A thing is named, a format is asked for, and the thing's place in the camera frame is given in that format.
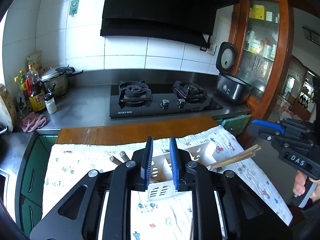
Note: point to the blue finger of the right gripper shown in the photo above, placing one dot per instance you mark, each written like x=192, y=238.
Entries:
x=266, y=124
x=261, y=132

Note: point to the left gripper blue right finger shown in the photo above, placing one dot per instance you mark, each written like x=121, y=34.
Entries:
x=175, y=162

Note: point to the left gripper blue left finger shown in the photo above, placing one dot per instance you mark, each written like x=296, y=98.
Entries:
x=145, y=168

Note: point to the person's right hand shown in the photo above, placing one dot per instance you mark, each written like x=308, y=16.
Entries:
x=299, y=186

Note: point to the white plastic utensil holder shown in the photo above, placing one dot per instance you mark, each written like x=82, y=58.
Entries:
x=165, y=168

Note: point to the black rice cooker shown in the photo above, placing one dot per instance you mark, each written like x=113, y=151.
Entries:
x=229, y=86

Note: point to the black gas stove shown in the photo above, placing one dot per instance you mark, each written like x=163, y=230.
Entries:
x=135, y=99

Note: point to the white cartoon print cloth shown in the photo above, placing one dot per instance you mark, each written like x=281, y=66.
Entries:
x=160, y=212

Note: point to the wooden glass door cabinet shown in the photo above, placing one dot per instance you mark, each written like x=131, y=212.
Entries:
x=261, y=31

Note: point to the white seasoning shaker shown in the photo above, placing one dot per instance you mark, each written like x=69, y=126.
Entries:
x=50, y=103

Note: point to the steel pressure cooker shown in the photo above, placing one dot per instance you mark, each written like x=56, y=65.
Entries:
x=56, y=80

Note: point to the green cabinet drawers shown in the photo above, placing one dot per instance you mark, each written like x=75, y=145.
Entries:
x=81, y=206

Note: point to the pink dish cloth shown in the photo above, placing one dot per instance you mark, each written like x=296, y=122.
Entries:
x=33, y=121

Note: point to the dark soy sauce bottle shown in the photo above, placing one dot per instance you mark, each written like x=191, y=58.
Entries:
x=35, y=90

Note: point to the black range hood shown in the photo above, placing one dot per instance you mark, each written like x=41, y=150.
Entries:
x=187, y=21

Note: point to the yellow cap oil bottle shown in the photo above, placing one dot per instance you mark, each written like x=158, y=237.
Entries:
x=21, y=82

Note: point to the round wooden cutting board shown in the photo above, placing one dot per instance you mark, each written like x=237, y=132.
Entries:
x=8, y=114

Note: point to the green wall hook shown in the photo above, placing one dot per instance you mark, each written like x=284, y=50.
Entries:
x=73, y=8

